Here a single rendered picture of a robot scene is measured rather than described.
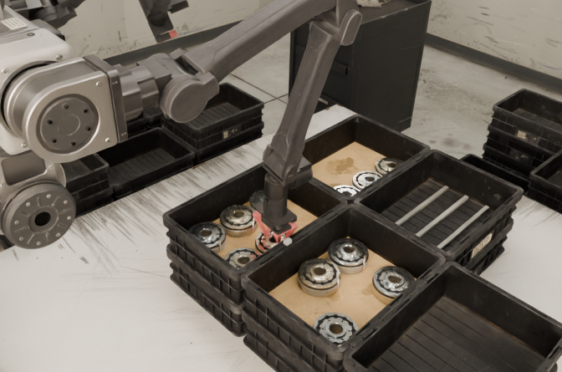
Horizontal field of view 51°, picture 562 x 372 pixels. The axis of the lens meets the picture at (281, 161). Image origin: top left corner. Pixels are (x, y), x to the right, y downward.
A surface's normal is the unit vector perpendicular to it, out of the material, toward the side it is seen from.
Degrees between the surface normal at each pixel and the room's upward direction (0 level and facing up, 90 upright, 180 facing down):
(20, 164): 90
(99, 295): 0
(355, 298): 0
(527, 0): 90
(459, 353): 0
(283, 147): 80
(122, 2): 90
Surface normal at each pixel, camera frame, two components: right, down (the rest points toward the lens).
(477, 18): -0.74, 0.36
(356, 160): 0.03, -0.83
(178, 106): 0.66, 0.57
